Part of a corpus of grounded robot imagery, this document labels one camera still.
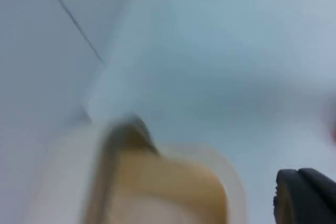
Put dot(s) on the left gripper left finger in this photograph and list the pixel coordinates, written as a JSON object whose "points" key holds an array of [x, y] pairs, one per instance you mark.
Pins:
{"points": [[299, 203]]}

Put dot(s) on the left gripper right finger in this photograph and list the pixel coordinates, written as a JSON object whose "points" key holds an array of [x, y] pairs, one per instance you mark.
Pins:
{"points": [[321, 184]]}

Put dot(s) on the cream lid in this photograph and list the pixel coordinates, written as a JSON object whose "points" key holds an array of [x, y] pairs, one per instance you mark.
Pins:
{"points": [[105, 171]]}

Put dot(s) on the red block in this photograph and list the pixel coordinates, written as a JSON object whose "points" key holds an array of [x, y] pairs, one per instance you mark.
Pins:
{"points": [[333, 124]]}

